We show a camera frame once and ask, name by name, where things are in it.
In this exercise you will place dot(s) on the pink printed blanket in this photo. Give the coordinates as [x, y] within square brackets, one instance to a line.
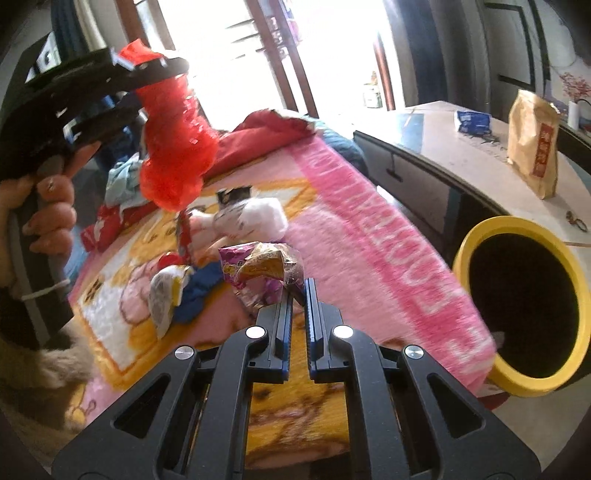
[369, 230]

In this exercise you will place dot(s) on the blue wrapper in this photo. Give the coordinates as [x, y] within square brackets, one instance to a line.
[203, 286]

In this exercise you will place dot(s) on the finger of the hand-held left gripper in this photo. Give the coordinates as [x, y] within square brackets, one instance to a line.
[101, 121]
[138, 69]

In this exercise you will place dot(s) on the wooden window frame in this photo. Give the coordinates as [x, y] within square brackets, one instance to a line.
[295, 69]

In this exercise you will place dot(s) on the red plastic bag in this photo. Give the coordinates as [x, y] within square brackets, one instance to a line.
[178, 138]

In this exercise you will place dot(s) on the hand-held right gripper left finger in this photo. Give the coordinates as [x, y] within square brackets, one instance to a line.
[282, 332]

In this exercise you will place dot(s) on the blue tissue packet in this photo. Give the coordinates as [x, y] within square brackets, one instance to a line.
[473, 122]

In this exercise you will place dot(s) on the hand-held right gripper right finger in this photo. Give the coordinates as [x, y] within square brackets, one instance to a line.
[314, 332]

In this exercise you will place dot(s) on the purple gold snack wrapper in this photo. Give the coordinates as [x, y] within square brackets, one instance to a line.
[258, 267]

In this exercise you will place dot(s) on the brown paper bag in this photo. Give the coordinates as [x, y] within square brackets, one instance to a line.
[531, 138]

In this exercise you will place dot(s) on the light blue cloth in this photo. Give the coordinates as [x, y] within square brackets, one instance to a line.
[122, 180]

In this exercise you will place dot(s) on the dark crumpled wrapper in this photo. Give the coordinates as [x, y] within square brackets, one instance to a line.
[234, 194]

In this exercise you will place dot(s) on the small white green container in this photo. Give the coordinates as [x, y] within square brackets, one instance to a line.
[371, 97]

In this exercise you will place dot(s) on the bunch of keys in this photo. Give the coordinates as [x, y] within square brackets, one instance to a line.
[574, 219]

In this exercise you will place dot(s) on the red quilt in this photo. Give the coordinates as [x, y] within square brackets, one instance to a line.
[258, 134]

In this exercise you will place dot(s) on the white crumpled plastic bag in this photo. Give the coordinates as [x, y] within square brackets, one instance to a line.
[258, 217]

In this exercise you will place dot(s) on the red printed cloth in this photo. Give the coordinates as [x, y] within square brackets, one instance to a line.
[108, 228]

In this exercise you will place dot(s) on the person's left hand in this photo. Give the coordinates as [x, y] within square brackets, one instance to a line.
[51, 207]

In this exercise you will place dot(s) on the yellow trash bin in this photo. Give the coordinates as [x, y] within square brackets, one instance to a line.
[521, 300]

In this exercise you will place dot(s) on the dark teal cloth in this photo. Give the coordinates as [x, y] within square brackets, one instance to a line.
[341, 145]

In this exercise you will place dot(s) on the red white wrapper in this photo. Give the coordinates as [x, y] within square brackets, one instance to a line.
[184, 240]

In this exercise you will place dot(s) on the white yellow snack bag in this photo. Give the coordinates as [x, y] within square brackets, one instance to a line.
[164, 295]

